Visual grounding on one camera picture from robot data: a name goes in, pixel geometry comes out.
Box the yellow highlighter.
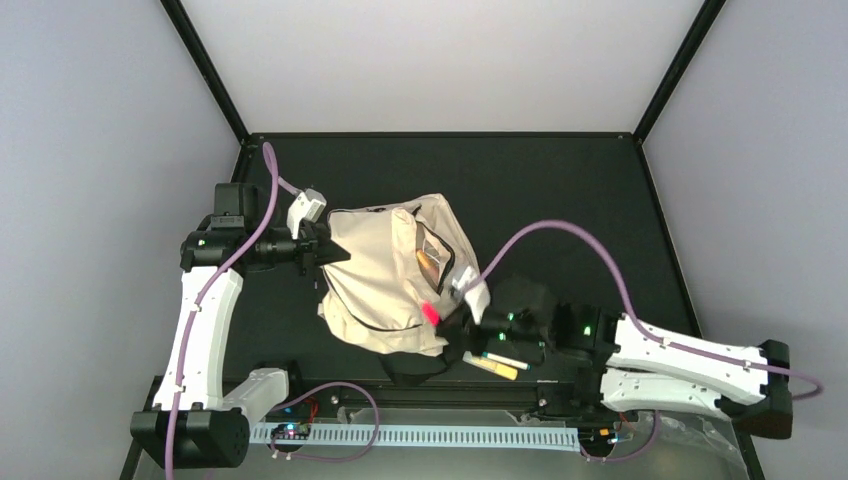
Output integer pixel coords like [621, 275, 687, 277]
[462, 351, 518, 381]

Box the beige canvas backpack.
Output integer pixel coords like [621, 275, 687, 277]
[318, 193, 481, 386]

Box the pink black highlighter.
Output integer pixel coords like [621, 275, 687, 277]
[421, 303, 442, 327]

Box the white charger with cable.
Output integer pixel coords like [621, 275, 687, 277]
[420, 240, 453, 266]

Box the orange pastel highlighter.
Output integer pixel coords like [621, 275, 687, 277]
[415, 249, 440, 282]

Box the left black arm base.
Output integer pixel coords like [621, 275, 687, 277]
[249, 360, 338, 457]

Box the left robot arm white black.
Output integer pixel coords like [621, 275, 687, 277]
[130, 183, 350, 476]

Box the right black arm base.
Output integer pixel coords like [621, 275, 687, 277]
[531, 383, 638, 459]

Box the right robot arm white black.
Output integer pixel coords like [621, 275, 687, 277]
[428, 277, 793, 440]

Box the white teal marker pen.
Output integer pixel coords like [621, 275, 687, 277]
[482, 352, 531, 371]

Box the light blue slotted cable duct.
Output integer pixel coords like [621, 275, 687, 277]
[249, 422, 580, 452]

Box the black frame post left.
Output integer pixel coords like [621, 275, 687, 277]
[160, 0, 250, 144]

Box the black frame post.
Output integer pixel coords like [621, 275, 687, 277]
[160, 0, 250, 144]
[632, 0, 726, 144]

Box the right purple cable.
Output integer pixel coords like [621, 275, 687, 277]
[463, 219, 824, 464]

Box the black frame post right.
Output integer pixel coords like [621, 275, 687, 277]
[632, 0, 726, 144]

